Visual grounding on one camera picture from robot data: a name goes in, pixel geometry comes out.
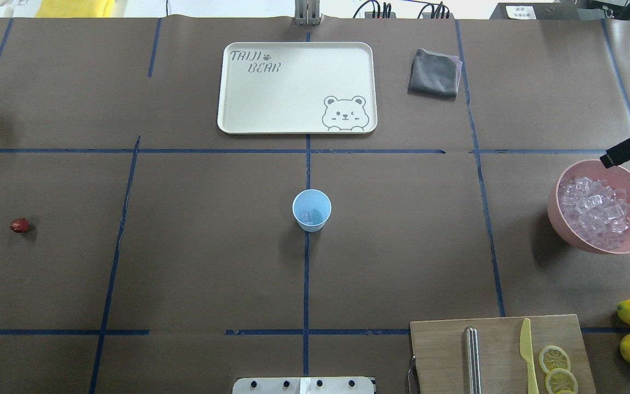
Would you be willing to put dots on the clear ice cube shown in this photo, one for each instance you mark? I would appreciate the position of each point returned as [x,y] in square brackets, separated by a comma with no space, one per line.
[308,218]

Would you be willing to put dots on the pile of ice cubes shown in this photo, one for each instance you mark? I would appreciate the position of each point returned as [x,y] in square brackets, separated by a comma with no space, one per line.
[597,212]

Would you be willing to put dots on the light blue cup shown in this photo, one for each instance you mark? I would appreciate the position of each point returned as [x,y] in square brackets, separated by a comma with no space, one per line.
[312,200]

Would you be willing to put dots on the pink bowl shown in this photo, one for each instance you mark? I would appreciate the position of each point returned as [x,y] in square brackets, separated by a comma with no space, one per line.
[617,176]

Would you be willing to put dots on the grey folded cloth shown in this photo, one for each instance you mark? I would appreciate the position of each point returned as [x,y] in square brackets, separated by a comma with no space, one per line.
[435,74]

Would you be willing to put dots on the yellow plastic knife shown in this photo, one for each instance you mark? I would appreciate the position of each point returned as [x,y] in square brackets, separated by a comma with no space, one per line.
[525,347]

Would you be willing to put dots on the lemon slice upper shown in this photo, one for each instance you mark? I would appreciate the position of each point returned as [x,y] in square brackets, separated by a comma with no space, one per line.
[553,357]

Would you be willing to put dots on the lemon slice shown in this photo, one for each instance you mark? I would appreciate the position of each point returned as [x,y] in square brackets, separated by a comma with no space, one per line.
[561,380]
[553,357]

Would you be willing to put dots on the lemon slice lower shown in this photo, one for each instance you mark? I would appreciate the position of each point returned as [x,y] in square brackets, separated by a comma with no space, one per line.
[561,380]

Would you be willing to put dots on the steel knife sharpener rod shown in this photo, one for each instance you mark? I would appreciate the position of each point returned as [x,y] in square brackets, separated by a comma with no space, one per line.
[473,360]

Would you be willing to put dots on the wooden cutting board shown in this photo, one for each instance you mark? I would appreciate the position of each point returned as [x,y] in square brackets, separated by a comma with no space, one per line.
[439,347]

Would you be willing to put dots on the cream bear tray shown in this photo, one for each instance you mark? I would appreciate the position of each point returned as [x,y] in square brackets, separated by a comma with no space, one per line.
[284,88]

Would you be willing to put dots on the yellow cloth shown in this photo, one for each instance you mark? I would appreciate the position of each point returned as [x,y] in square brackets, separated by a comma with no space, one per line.
[75,9]

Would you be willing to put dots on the red strawberry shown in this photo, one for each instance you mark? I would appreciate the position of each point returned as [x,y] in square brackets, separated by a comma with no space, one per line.
[20,226]

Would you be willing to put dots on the aluminium frame post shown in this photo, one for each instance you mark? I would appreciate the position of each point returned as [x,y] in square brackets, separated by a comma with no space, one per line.
[307,13]

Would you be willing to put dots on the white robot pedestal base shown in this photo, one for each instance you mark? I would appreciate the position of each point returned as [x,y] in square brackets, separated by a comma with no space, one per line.
[305,384]

